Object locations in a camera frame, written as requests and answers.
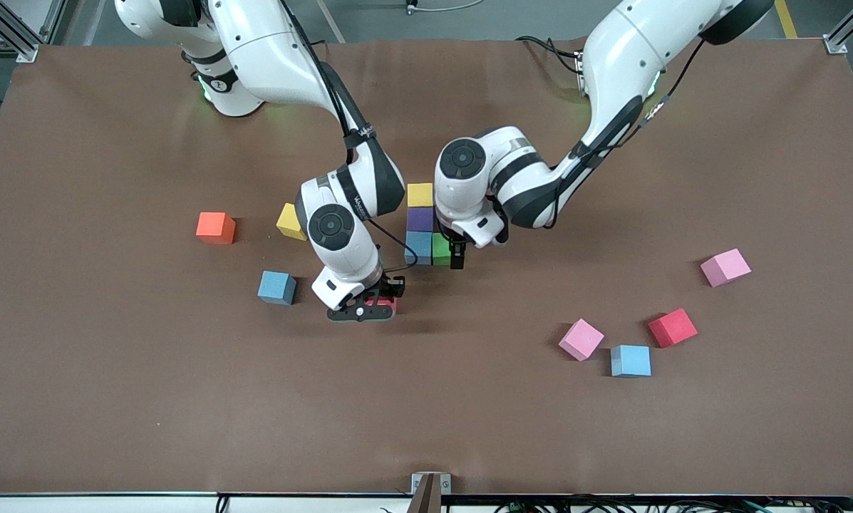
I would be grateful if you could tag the pink foam block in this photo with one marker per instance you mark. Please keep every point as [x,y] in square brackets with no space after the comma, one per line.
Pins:
[581,339]
[725,268]

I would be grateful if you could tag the green foam block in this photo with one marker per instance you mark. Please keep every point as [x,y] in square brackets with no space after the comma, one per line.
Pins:
[440,251]

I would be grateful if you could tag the blue foam block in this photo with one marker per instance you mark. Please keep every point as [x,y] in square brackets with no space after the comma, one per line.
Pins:
[417,247]
[630,360]
[276,287]

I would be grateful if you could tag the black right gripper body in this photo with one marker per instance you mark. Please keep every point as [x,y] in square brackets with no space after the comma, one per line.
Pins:
[392,286]

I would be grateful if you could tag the red foam block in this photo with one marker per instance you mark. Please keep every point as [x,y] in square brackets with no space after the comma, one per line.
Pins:
[673,328]
[383,302]

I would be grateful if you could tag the aluminium frame profile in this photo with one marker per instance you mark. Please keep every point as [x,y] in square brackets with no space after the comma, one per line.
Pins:
[850,25]
[6,28]

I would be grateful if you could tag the yellow foam block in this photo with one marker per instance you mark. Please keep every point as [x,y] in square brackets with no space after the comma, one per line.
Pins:
[289,222]
[420,194]

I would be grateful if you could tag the purple foam block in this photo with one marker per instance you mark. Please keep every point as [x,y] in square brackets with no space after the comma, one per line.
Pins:
[419,219]

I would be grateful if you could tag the grey metal strut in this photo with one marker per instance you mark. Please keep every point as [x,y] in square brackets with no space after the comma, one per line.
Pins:
[54,21]

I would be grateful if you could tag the brown table cover sheet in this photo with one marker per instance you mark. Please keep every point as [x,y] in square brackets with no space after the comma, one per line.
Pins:
[112,399]

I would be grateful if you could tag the brown camera pole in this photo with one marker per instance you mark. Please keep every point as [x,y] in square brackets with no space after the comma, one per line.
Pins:
[426,502]

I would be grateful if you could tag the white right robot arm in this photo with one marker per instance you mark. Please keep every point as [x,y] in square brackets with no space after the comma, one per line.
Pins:
[348,260]

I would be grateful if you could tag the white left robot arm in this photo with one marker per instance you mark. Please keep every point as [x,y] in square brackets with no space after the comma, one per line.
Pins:
[611,57]

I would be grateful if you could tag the metal bracket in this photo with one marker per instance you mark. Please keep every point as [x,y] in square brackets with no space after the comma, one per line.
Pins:
[444,483]

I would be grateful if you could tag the orange foam block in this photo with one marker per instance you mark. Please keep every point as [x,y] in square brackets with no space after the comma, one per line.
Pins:
[214,226]

